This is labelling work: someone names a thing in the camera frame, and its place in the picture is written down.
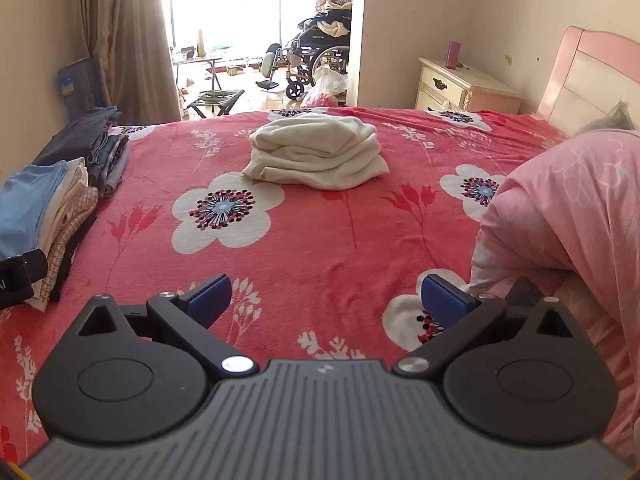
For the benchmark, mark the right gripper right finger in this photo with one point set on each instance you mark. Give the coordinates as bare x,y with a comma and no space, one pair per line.
463,317

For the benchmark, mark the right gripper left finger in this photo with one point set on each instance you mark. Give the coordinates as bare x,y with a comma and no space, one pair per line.
186,319

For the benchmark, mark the cream white knit sweater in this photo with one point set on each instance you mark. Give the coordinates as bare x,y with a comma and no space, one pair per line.
325,152

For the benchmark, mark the light folded clothes stack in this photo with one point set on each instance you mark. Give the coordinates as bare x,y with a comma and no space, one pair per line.
43,207

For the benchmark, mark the dark folded clothes stack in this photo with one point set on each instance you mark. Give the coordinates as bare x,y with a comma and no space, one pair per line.
89,137

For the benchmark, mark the black folding stool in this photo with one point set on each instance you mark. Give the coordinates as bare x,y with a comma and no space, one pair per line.
221,100

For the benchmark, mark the small folding table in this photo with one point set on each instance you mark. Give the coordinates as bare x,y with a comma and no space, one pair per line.
188,57

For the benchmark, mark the wheelchair with clothes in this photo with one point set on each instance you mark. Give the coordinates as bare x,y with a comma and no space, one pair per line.
322,40

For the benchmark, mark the red floral bed sheet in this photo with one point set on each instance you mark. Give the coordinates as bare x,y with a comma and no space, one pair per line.
315,274

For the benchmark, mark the pink floral quilt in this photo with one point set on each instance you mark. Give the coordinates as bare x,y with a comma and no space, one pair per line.
568,219

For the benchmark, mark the dark blue bag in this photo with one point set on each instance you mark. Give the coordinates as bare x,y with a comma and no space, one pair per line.
81,88

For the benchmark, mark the cream nightstand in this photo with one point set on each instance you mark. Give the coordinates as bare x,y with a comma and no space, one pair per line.
464,89

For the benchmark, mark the grey pillow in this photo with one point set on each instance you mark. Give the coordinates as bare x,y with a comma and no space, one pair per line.
618,118

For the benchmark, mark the brown curtain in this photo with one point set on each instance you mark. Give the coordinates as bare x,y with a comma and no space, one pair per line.
127,41

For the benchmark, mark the pink box on nightstand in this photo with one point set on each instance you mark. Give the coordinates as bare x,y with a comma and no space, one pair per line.
453,53

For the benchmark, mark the white plastic bag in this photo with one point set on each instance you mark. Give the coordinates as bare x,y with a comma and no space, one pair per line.
328,86

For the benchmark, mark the pink headboard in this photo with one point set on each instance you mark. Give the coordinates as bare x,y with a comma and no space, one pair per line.
592,73

